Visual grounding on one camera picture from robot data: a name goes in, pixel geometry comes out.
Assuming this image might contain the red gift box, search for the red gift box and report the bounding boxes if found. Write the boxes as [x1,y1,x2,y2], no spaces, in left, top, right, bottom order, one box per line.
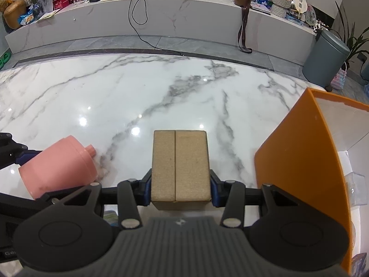
[53,0,69,10]

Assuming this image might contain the brown cardboard box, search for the brown cardboard box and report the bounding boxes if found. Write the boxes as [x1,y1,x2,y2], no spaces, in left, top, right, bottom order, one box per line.
[151,130,211,211]

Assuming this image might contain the woven pink basket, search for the woven pink basket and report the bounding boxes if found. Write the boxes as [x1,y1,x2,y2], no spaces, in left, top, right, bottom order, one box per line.
[330,62,347,90]

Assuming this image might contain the clear acrylic cube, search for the clear acrylic cube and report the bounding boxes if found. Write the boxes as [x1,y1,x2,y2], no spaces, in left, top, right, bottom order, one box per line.
[345,172,368,207]

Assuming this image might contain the round paper fan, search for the round paper fan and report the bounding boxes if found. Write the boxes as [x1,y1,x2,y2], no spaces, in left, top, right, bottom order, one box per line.
[293,0,308,14]

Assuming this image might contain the grey woven pots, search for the grey woven pots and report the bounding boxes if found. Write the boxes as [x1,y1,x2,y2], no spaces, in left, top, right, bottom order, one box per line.
[271,0,292,18]

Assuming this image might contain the brown leather bag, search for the brown leather bag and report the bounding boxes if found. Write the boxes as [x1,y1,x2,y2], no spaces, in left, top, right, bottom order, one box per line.
[234,0,253,54]

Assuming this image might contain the orange storage box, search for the orange storage box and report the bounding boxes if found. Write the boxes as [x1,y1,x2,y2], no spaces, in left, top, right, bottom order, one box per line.
[249,89,368,276]

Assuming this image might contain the pink pump bottle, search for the pink pump bottle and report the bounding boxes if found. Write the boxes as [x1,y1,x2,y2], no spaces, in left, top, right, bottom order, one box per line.
[27,135,98,199]

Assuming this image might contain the golden vase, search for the golden vase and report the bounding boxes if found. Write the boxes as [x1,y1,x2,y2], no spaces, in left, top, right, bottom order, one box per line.
[1,0,27,29]

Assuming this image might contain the grey pedal trash bin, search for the grey pedal trash bin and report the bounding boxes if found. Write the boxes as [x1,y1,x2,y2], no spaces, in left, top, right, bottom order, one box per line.
[302,30,350,87]

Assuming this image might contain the tall green plant right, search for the tall green plant right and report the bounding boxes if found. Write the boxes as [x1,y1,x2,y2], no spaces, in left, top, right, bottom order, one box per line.
[331,3,368,68]

